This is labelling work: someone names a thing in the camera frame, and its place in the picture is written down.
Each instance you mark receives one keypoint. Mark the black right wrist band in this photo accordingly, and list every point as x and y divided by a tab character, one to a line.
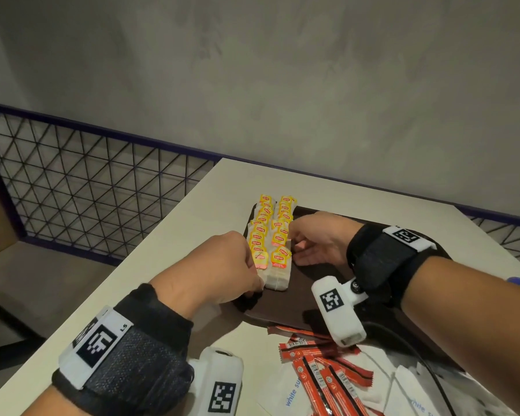
385	268

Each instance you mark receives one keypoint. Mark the black metal table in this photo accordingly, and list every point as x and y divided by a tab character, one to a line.
8	342

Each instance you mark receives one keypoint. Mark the person's left forearm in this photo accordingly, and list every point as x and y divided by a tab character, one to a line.
52	405

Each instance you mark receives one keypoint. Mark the black wrist band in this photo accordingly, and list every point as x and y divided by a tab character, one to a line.
130	363
385	268

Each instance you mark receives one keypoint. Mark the person's left hand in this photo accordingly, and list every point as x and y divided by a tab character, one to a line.
216	272

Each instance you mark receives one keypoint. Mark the red Nescafe coffee sachets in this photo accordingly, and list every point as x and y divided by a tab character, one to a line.
325	376

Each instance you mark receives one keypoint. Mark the white box with marker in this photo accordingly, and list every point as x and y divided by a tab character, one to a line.
219	385

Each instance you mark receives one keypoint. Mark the white sugar sachets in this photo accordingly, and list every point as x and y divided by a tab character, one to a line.
281	394

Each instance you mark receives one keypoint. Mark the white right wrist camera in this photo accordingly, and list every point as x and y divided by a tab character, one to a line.
338	311

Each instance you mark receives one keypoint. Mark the person's right hand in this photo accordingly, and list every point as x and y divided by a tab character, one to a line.
325	238

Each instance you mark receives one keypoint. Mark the black left wrist band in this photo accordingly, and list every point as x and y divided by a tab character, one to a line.
130	363

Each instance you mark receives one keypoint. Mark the brown plastic tray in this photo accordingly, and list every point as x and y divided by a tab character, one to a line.
299	298

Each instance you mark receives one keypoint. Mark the person's right forearm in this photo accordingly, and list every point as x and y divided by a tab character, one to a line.
476	324

